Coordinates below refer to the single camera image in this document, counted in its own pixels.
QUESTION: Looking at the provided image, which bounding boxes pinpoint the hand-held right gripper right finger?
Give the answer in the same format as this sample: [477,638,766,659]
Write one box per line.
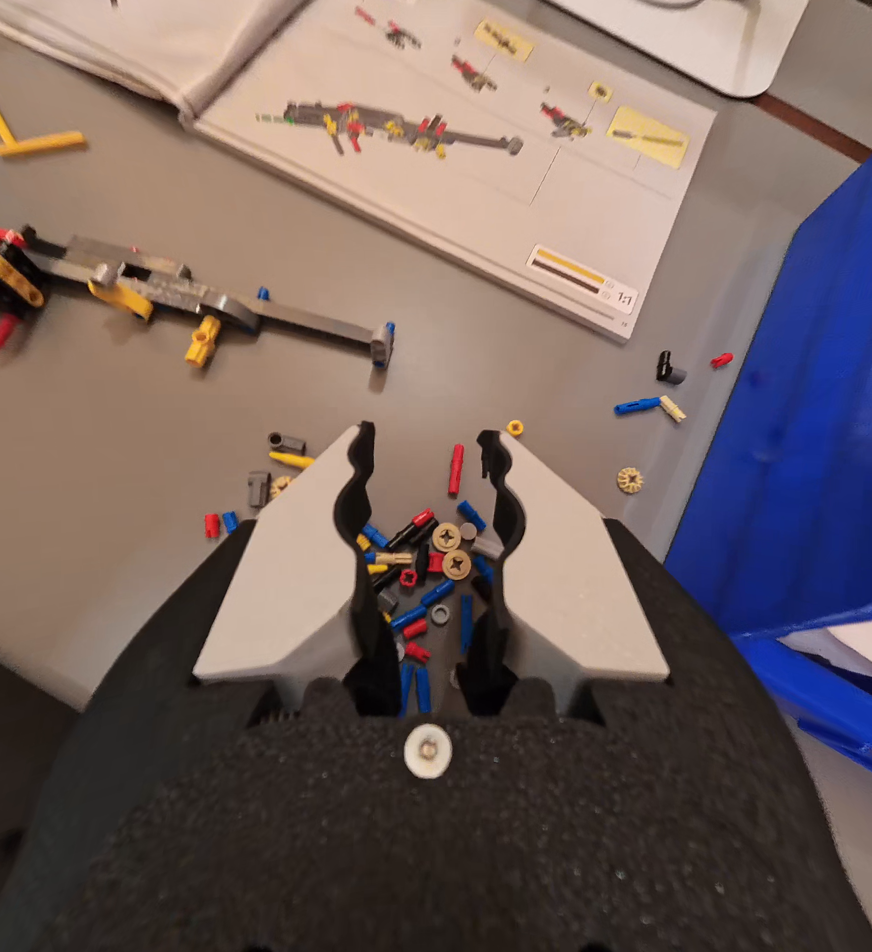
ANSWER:
[455,429,671,718]

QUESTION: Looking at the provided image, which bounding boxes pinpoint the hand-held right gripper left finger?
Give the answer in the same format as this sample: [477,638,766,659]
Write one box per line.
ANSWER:
[192,421,406,718]

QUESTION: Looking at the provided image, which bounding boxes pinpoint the pile of small lego pieces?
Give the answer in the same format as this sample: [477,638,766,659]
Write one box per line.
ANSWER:
[247,430,498,716]

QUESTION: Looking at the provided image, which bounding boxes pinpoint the long grey lego beam assembly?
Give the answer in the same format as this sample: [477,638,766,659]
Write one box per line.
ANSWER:
[0,219,397,371]

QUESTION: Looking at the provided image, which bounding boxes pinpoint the short yellow lego axle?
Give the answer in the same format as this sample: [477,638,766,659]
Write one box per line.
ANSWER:
[0,131,87,159]

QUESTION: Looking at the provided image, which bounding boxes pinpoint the lego instruction booklet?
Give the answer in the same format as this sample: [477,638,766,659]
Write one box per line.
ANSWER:
[0,0,718,345]

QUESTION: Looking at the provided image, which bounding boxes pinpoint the blue plastic bin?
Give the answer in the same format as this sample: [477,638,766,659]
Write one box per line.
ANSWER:
[662,112,872,797]

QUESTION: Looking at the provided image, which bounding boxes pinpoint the white stand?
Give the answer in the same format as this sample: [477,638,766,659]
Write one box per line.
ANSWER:
[547,0,810,99]

